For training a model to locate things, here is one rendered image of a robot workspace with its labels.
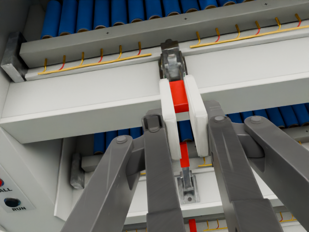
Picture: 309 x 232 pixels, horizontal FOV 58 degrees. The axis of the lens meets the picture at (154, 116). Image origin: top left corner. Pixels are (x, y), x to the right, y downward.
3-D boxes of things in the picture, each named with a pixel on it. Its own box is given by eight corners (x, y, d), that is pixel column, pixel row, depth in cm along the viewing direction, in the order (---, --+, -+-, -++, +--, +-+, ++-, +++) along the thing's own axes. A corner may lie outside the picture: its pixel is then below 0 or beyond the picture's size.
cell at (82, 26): (95, 5, 36) (94, 40, 32) (82, 8, 36) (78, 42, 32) (91, -8, 34) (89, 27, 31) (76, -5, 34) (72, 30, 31)
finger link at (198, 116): (194, 115, 16) (207, 113, 16) (183, 75, 22) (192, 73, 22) (198, 159, 17) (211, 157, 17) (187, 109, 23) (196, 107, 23)
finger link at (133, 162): (171, 170, 15) (117, 177, 15) (165, 125, 20) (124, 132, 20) (167, 147, 15) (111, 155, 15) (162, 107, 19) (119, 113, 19)
